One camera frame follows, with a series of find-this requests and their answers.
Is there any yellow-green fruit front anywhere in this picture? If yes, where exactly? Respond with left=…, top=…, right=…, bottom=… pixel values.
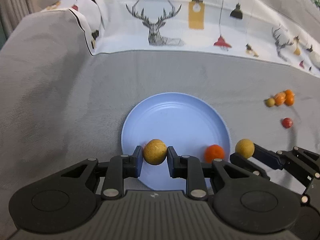
left=235, top=139, right=255, bottom=159

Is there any yellow-green fruit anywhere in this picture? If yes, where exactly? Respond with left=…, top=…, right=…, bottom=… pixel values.
left=143, top=139, right=167, bottom=165
left=265, top=98, right=276, bottom=107
left=235, top=139, right=255, bottom=159

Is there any orange tangerine front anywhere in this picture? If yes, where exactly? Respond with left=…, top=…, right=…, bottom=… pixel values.
left=204, top=145, right=225, bottom=163

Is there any orange tangerine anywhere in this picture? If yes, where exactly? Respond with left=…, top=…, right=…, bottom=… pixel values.
left=284, top=94, right=295, bottom=106
left=204, top=145, right=225, bottom=163
left=284, top=89, right=295, bottom=98

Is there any blue round plastic plate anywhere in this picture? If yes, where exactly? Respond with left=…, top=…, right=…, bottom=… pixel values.
left=120, top=91, right=232, bottom=191

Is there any shiny orange wrapped fruit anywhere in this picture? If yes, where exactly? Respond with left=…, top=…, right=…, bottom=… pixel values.
left=273, top=92, right=286, bottom=106

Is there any orange tangerine middle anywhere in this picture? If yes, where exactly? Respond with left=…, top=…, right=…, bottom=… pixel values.
left=284, top=94, right=295, bottom=106

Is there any orange tangerine back right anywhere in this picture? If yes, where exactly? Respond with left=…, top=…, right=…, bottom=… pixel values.
left=284, top=89, right=295, bottom=98

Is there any grey printed bed sheet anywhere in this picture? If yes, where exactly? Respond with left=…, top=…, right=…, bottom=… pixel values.
left=1, top=0, right=319, bottom=239

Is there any grey curtain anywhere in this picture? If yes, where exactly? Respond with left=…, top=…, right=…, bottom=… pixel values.
left=1, top=0, right=34, bottom=38

